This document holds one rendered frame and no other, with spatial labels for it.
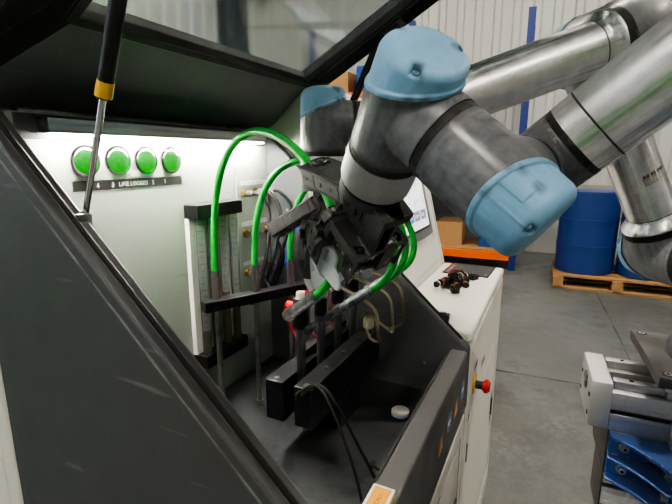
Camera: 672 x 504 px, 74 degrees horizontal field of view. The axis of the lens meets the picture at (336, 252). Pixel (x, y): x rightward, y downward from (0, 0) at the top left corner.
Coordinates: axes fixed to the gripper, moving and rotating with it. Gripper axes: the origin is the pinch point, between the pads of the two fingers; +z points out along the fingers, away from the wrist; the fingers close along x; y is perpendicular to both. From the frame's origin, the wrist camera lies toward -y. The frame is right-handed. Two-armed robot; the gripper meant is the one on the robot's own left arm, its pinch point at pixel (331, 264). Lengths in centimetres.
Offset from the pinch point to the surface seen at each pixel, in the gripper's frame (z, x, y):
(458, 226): 378, 363, -163
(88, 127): -0.2, -23.4, -36.4
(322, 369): 31.1, 1.3, 6.0
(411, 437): 18.6, 5.1, 24.7
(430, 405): 24.1, 13.7, 21.8
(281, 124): 27, 21, -56
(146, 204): 17.0, -18.3, -33.1
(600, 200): 242, 413, -73
